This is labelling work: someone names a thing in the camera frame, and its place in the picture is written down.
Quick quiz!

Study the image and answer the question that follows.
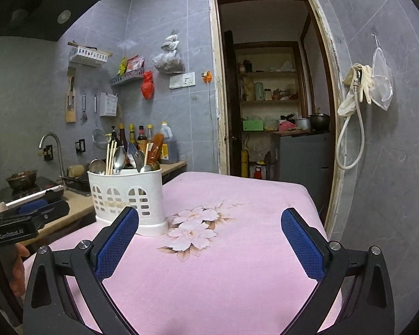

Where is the dark pot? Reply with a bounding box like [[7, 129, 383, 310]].
[[309, 112, 330, 131]]

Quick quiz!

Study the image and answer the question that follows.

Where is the black handled fork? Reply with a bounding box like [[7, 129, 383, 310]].
[[127, 147, 145, 172]]

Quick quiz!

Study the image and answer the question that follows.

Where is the dark wooden door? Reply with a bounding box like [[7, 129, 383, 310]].
[[223, 30, 243, 177]]

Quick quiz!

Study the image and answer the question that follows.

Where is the clear bag of dried goods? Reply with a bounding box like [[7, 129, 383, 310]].
[[151, 33, 185, 75]]

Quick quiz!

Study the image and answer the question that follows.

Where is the red snack packet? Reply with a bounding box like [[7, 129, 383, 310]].
[[126, 55, 145, 72]]

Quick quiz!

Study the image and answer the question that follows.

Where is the white wall basket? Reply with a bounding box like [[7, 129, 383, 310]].
[[68, 41, 113, 68]]

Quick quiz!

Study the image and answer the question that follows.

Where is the orange seasoning packet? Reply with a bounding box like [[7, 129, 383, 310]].
[[147, 133, 165, 163]]

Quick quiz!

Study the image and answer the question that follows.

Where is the steel faucet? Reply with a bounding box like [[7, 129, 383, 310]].
[[38, 132, 67, 185]]

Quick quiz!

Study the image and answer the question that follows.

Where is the white power cable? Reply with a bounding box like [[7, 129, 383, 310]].
[[208, 83, 215, 168]]

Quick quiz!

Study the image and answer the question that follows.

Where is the white wall socket panel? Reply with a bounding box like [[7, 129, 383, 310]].
[[169, 72, 196, 89]]

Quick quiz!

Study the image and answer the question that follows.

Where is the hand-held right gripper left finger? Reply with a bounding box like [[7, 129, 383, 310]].
[[22, 207, 140, 335]]

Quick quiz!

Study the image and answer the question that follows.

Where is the black cooktop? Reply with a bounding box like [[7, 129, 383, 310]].
[[0, 178, 65, 206]]

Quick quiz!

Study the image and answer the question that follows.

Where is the wooden knife holder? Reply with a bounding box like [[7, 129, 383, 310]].
[[65, 66, 78, 123]]

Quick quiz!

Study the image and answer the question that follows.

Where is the dark wok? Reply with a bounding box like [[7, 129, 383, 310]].
[[5, 170, 38, 191]]

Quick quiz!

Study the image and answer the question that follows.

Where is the worn door frame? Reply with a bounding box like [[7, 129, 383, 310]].
[[208, 0, 348, 241]]

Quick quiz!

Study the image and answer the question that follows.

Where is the grey cabinet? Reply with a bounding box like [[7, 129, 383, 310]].
[[270, 131, 332, 213]]

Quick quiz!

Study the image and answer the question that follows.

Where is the large dark oil jug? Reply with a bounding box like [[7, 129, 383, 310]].
[[159, 121, 180, 164]]

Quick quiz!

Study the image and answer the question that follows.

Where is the grey wall shelf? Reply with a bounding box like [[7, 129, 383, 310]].
[[111, 67, 146, 88]]

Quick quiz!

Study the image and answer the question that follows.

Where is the black range hood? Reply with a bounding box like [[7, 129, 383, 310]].
[[0, 0, 103, 41]]

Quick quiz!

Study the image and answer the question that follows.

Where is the white hose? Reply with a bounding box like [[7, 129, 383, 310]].
[[335, 71, 366, 171]]

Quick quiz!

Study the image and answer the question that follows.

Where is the hanging mesh strainer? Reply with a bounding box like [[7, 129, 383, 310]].
[[92, 94, 105, 149]]

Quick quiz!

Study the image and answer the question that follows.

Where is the cream rubber glove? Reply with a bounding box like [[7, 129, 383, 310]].
[[359, 63, 377, 106], [337, 63, 360, 117]]

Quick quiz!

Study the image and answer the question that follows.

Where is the pink floral tablecloth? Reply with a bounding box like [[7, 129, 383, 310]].
[[23, 172, 343, 335]]

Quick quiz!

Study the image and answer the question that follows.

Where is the person's left hand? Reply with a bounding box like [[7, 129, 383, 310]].
[[5, 242, 31, 299]]

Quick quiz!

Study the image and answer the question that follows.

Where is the white plastic utensil holder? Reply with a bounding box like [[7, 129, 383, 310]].
[[87, 168, 170, 237]]

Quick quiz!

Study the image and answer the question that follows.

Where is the black dish rack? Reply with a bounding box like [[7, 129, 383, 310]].
[[61, 173, 91, 193]]

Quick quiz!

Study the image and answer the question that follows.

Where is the white wall pouch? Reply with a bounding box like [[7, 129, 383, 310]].
[[98, 92, 120, 117]]

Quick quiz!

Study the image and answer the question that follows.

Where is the wooden shelf unit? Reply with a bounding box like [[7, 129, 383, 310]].
[[234, 41, 310, 133]]

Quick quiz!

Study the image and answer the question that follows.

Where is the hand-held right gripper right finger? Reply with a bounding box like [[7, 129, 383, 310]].
[[281, 207, 395, 335]]

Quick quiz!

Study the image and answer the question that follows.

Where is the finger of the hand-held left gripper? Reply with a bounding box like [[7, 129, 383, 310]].
[[16, 198, 50, 215], [30, 200, 71, 232]]

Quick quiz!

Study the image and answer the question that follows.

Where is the clear plastic bag on hook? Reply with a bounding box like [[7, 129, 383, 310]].
[[370, 33, 394, 111]]

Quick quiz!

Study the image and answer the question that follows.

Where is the red plastic bag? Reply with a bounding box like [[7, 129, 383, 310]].
[[141, 70, 156, 100]]

